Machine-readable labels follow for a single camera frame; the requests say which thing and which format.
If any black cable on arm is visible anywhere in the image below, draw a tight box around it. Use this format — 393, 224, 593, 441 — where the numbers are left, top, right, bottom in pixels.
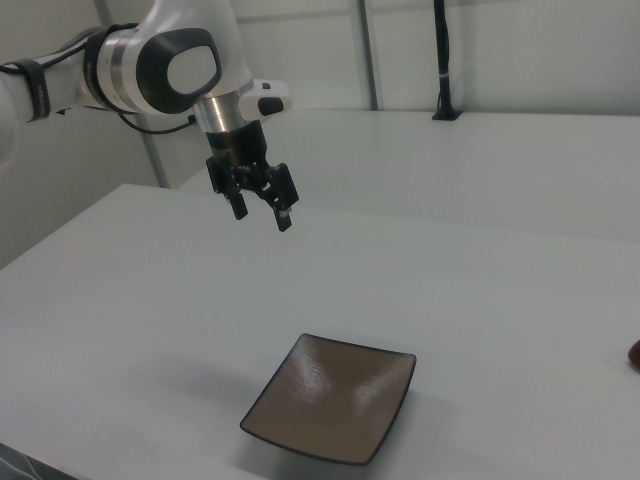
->
0, 24, 197, 136

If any black strap around arm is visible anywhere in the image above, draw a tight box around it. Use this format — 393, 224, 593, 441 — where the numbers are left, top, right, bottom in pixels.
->
3, 58, 54, 124

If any silver vertical frame post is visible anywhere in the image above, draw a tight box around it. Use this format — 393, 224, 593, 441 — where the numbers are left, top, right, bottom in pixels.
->
143, 115, 172, 190
356, 0, 382, 111

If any black pole with base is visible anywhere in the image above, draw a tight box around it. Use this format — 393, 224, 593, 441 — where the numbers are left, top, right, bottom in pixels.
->
431, 0, 464, 123

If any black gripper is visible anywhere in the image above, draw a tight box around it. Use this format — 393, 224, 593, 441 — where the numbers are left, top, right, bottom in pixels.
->
205, 121, 301, 233

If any square brown ceramic plate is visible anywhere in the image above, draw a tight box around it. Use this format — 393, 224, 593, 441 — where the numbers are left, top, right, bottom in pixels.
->
239, 332, 418, 467

